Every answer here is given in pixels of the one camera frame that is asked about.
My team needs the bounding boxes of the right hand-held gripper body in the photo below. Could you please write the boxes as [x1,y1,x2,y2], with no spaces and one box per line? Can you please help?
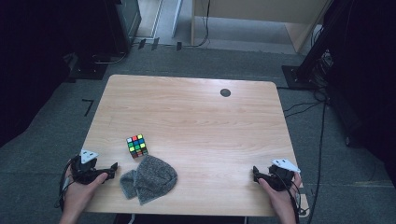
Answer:
[267,158,302,192]

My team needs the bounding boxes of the black cabinet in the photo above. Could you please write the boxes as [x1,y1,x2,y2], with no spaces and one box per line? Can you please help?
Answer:
[102,0,143,58]

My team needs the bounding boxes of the light wooden cabinet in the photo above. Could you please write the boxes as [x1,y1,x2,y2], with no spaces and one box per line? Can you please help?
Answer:
[191,0,332,54]

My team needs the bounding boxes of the black floor base plate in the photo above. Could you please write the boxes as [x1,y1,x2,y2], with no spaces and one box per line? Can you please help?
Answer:
[65,51,109,81]

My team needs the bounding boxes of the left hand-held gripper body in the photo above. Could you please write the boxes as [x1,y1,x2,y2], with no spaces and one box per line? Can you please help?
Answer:
[70,148,107,185]

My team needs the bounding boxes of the person's left hand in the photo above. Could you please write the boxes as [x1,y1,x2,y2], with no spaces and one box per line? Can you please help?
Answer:
[63,173,109,213]

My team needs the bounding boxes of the person's right hand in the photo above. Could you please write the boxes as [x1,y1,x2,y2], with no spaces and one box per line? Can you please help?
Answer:
[258,173,303,217]

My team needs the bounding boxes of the right hand-held gripper cable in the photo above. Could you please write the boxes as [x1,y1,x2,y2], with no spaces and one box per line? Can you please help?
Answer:
[274,172,308,224]

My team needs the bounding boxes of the black hanging cable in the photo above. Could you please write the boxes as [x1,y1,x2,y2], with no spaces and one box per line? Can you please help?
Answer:
[182,0,213,49]

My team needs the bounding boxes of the black metal stand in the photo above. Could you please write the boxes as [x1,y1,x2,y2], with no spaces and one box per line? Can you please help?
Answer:
[281,0,354,91]

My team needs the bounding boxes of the multicoloured puzzle cube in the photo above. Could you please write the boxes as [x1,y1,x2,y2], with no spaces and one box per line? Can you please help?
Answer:
[125,133,149,159]

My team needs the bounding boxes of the left hand-held gripper cable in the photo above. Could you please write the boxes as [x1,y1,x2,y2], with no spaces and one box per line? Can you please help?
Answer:
[54,157,78,213]

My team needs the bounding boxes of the hand-held gripper cable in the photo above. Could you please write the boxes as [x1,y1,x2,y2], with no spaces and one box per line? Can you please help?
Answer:
[274,172,308,224]
[54,157,78,213]

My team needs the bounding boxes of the grey looped floor cable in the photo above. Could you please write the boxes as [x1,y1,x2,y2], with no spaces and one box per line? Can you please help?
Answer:
[91,50,129,65]

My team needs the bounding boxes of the long black floor cable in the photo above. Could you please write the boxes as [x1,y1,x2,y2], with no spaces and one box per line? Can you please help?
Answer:
[306,92,329,224]

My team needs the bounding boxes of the grey knit cloth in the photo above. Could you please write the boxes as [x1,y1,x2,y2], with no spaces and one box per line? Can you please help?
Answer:
[119,154,178,206]

